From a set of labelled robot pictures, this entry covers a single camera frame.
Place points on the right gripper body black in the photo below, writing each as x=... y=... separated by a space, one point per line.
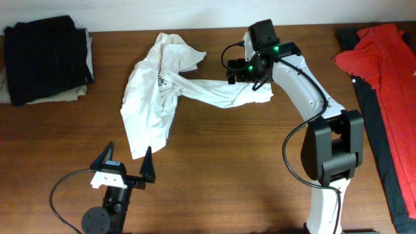
x=253 y=73

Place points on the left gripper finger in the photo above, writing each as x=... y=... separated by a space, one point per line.
x=147 y=169
x=105 y=155

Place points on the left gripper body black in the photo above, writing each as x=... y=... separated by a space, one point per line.
x=134 y=181

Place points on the white t-shirt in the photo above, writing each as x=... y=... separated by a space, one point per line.
x=155 y=84

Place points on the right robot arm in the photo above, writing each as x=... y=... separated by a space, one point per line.
x=333 y=143

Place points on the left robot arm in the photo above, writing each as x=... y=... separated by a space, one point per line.
x=110 y=217

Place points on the dark garment under red shirt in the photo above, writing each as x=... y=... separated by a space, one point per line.
x=378 y=140

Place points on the folded black garment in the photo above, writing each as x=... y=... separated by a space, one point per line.
x=46 y=57

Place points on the folded beige garment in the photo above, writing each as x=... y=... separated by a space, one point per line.
x=69 y=95

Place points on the red t-shirt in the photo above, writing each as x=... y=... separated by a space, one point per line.
x=383 y=59

